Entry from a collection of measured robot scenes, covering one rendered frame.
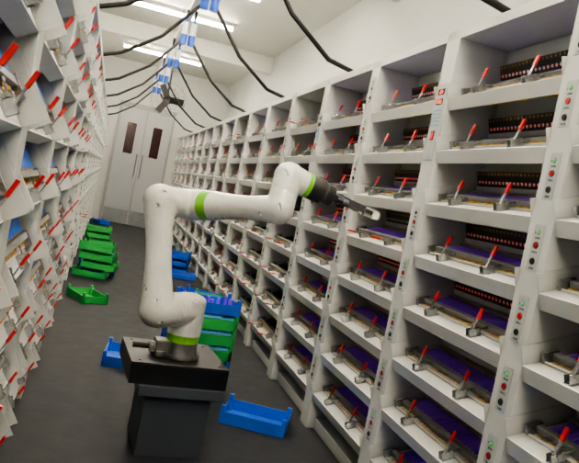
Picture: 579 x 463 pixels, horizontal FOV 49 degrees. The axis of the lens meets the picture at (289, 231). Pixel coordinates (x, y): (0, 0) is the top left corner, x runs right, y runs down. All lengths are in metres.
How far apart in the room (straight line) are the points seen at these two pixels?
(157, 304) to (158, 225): 0.29
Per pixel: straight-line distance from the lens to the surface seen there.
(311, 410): 3.13
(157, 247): 2.37
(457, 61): 2.42
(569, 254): 1.80
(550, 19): 2.16
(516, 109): 2.38
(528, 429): 1.83
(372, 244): 2.69
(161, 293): 2.35
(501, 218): 1.95
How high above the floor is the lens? 1.04
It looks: 3 degrees down
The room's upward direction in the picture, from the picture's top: 12 degrees clockwise
